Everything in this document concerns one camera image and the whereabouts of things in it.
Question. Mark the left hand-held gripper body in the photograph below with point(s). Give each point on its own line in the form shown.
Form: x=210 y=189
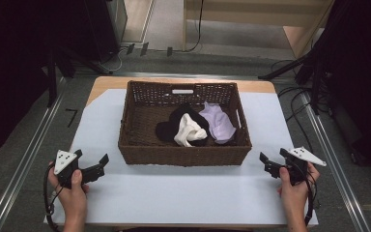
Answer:
x=65 y=162

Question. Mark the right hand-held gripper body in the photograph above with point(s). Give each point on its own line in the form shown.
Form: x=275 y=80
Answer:
x=298 y=167

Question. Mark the person's right hand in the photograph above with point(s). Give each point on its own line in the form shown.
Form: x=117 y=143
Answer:
x=293 y=193

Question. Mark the person's left hand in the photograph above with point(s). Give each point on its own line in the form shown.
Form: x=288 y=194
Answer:
x=72 y=196

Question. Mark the brown wicker basket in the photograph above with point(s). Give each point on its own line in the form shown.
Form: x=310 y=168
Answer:
x=141 y=129

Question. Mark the lavender sock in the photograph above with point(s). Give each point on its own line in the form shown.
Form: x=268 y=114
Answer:
x=219 y=122

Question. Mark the black metal stand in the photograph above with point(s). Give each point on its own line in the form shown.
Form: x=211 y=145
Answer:
x=315 y=93
x=51 y=87

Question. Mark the black sock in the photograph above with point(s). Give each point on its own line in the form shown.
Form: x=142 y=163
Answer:
x=166 y=130

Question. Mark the white sock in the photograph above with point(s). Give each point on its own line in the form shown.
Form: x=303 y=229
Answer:
x=187 y=129

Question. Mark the white table sheet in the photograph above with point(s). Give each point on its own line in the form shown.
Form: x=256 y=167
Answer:
x=180 y=193

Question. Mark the dark curtain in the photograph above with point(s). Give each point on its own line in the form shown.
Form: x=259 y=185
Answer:
x=19 y=48
x=360 y=80

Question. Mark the black tape strip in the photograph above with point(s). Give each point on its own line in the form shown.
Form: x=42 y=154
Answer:
x=144 y=49
x=130 y=48

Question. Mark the black cabinet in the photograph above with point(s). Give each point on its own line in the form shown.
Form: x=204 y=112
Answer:
x=104 y=25

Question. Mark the metal floor rail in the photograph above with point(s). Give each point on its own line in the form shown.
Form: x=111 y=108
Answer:
x=335 y=161
x=25 y=161

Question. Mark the light wooden frame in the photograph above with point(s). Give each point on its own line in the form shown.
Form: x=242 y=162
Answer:
x=302 y=32

